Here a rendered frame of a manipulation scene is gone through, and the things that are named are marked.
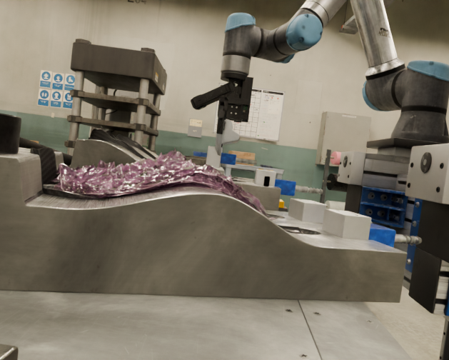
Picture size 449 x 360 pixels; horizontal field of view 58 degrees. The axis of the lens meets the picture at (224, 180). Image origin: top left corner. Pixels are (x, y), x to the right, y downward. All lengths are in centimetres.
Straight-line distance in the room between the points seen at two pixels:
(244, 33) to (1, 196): 83
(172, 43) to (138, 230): 724
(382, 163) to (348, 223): 68
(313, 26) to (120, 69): 395
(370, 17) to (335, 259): 99
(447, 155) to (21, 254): 57
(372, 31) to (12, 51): 741
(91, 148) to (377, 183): 75
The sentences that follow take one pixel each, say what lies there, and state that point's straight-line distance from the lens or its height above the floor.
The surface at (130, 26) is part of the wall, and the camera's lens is 775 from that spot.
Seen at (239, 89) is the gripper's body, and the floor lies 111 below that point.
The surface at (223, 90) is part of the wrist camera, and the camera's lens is 107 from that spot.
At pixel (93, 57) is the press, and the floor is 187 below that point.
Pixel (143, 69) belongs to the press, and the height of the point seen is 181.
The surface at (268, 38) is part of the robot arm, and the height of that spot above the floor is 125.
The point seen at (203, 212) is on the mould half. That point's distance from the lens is 37.
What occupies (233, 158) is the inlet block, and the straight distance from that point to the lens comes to 105.
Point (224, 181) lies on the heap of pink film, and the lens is 43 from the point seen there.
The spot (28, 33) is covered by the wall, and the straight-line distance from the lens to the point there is 824.
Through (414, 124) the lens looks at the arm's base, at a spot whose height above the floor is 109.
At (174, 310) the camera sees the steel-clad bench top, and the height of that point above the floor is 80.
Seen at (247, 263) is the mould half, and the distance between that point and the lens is 39.
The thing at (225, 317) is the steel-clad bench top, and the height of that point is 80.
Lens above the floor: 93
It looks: 3 degrees down
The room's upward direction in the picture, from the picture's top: 7 degrees clockwise
